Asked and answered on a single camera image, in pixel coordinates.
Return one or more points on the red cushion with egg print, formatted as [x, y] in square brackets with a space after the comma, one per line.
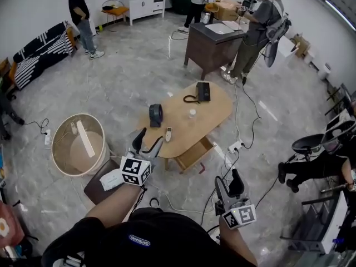
[8, 227]

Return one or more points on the black white striped sofa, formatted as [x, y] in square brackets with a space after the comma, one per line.
[36, 57]

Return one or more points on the white wipes packet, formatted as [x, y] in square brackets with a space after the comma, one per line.
[111, 180]

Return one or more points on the person's left forearm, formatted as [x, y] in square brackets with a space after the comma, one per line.
[111, 206]

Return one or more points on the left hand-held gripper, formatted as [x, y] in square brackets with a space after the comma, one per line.
[133, 170]

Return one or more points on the person's right forearm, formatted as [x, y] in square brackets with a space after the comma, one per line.
[236, 243]

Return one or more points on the white cabinet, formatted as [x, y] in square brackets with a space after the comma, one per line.
[143, 4]

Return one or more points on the black telephone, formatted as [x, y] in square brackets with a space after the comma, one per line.
[203, 91]

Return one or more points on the black office chair base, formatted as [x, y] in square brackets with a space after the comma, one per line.
[8, 113]

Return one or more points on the white laptop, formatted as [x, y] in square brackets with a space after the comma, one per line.
[219, 28]

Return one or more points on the white remote control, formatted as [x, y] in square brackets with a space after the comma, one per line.
[168, 134]

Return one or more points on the wooden drawer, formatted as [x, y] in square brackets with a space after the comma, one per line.
[194, 153]

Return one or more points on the white flat strip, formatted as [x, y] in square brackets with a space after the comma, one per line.
[85, 139]

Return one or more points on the dark brown desk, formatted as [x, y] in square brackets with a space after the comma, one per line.
[211, 51]

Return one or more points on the white power strip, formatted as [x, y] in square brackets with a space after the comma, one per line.
[47, 137]
[236, 146]

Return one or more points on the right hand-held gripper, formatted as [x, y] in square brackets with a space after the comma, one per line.
[240, 214]

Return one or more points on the dark green cabinet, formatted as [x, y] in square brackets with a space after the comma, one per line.
[179, 4]

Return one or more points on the person's black shirt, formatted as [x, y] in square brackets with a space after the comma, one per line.
[155, 241]

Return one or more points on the small red angled piece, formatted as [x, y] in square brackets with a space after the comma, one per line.
[201, 168]

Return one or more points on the dark desk fan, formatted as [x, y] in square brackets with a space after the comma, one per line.
[155, 115]

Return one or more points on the round beige lampshade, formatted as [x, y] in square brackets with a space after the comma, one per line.
[66, 160]

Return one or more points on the wooden oval table top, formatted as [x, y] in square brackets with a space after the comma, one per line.
[180, 132]

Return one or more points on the grey metal rack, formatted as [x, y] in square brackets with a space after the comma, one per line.
[320, 227]

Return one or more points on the small cardboard box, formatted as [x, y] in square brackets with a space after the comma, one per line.
[301, 44]

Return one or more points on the brown square stool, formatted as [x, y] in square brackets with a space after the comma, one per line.
[96, 188]

